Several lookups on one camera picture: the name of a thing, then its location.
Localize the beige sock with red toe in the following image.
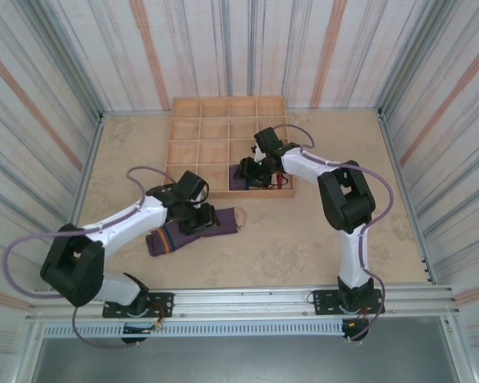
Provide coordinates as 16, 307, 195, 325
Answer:
271, 170, 291, 189

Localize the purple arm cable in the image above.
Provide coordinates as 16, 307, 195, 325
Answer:
275, 123, 395, 342
4, 166, 180, 350

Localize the aluminium rail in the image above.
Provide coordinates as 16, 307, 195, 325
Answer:
26, 283, 462, 322

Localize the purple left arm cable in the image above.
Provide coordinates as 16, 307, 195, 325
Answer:
4, 166, 180, 350

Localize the wooden compartment tray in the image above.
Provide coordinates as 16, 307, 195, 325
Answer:
163, 97, 296, 200

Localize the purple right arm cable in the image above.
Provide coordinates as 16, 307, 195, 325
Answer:
275, 123, 395, 342

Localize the grey metal panel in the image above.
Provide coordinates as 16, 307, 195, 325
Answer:
31, 338, 460, 383

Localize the purple sock with teal toe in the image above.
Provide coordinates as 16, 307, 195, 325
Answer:
228, 165, 260, 192

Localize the aluminium frame bar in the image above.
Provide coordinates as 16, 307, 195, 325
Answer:
65, 113, 105, 240
377, 107, 437, 285

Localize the dark purple striped sock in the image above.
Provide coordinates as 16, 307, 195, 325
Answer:
145, 206, 249, 259

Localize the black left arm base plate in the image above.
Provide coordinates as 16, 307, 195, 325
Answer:
102, 292, 175, 320

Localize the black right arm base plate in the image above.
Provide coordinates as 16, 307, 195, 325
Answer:
311, 287, 384, 317

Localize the slotted grey cable duct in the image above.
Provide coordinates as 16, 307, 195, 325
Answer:
39, 321, 346, 339

